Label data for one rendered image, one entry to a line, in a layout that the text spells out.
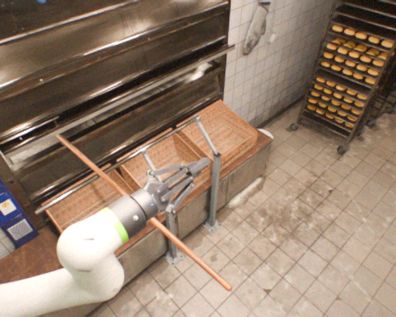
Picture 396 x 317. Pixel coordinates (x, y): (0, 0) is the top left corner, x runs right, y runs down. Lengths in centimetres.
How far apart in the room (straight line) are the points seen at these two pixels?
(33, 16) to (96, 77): 49
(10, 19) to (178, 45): 110
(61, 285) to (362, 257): 276
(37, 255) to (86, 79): 125
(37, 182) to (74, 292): 153
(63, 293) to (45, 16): 139
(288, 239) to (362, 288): 69
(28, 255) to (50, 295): 168
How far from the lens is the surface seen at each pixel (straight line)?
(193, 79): 264
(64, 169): 229
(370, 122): 453
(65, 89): 201
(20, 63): 185
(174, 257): 286
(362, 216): 349
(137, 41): 215
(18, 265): 249
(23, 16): 182
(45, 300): 84
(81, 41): 194
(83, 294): 81
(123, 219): 71
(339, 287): 301
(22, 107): 196
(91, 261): 70
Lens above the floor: 257
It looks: 47 degrees down
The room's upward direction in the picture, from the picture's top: straight up
